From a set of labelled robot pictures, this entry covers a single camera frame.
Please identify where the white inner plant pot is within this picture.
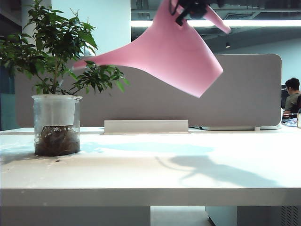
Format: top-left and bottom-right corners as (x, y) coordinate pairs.
(35, 95), (77, 125)

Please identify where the grey cabinet under table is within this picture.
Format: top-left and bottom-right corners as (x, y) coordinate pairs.
(206, 206), (301, 226)

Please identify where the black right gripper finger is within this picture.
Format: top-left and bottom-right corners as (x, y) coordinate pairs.
(175, 8), (190, 27)

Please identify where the grey desk divider panel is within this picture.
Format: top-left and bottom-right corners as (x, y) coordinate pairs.
(14, 54), (282, 129)

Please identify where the clear glass plant pot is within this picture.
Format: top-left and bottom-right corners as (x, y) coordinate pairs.
(32, 94), (83, 157)

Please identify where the green leafy plant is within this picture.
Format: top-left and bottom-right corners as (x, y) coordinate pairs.
(0, 0), (130, 97)

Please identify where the white desk cable tray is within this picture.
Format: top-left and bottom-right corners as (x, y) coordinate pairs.
(103, 119), (190, 135)

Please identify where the pink plastic watering can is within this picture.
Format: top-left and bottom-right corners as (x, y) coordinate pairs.
(72, 0), (231, 98)

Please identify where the long ceiling strip light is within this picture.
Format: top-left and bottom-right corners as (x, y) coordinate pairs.
(130, 20), (301, 28)

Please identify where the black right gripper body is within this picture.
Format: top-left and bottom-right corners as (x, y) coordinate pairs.
(176, 0), (227, 20)

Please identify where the seated person in green shirt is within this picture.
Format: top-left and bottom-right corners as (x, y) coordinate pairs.
(283, 77), (301, 115)

